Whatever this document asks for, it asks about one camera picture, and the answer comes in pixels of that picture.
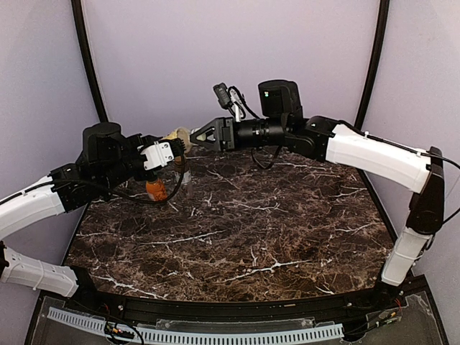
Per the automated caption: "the yellow tea bottle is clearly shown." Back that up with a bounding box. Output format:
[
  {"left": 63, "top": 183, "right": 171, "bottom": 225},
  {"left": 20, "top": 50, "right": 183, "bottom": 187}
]
[{"left": 163, "top": 126, "right": 201, "bottom": 145}]

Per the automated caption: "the right black frame post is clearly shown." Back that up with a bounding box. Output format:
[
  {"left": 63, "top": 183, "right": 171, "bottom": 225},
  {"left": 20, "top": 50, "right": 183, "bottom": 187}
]
[{"left": 354, "top": 0, "right": 390, "bottom": 129}]

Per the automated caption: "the brown coffee bottle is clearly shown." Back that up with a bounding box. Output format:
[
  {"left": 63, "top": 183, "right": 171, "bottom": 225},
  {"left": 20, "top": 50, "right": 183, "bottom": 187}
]
[{"left": 174, "top": 157, "right": 192, "bottom": 185}]

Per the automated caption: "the orange juice bottle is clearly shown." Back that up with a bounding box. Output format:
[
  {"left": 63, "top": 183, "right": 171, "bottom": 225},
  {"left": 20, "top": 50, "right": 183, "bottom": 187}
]
[{"left": 145, "top": 178, "right": 167, "bottom": 203}]

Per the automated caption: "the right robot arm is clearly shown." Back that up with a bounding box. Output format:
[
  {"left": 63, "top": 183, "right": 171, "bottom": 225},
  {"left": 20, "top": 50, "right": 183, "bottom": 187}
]
[{"left": 190, "top": 80, "right": 448, "bottom": 287}]

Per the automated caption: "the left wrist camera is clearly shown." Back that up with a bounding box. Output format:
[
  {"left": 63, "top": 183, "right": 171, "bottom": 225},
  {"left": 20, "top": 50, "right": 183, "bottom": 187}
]
[{"left": 140, "top": 142, "right": 175, "bottom": 171}]

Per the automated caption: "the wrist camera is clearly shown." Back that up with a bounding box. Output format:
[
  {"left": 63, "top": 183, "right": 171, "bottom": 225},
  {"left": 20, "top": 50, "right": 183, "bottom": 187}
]
[
  {"left": 213, "top": 83, "right": 247, "bottom": 122},
  {"left": 140, "top": 142, "right": 175, "bottom": 171}
]

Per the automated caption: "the left black frame post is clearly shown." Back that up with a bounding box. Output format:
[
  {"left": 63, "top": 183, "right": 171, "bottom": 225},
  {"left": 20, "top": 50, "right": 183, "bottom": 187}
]
[{"left": 70, "top": 0, "right": 109, "bottom": 122}]

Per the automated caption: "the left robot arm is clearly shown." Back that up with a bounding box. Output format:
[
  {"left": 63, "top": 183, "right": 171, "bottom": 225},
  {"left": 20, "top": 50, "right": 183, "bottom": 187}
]
[{"left": 1, "top": 122, "right": 187, "bottom": 298}]

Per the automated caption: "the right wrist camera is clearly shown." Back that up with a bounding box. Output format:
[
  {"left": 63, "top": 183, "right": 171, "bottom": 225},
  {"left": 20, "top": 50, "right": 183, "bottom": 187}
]
[{"left": 213, "top": 83, "right": 247, "bottom": 122}]

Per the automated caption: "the black frame post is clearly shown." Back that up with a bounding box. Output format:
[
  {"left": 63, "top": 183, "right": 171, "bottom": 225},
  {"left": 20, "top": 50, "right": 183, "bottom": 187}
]
[
  {"left": 354, "top": 0, "right": 390, "bottom": 129},
  {"left": 70, "top": 0, "right": 109, "bottom": 122}
]

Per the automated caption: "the black front rail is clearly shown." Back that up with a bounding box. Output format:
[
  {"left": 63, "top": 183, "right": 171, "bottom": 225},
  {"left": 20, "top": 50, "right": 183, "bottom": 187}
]
[{"left": 65, "top": 289, "right": 397, "bottom": 325}]

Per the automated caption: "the white cable tray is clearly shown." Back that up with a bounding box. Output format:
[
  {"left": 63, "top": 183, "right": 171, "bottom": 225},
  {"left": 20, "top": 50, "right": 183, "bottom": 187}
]
[{"left": 47, "top": 307, "right": 344, "bottom": 344}]

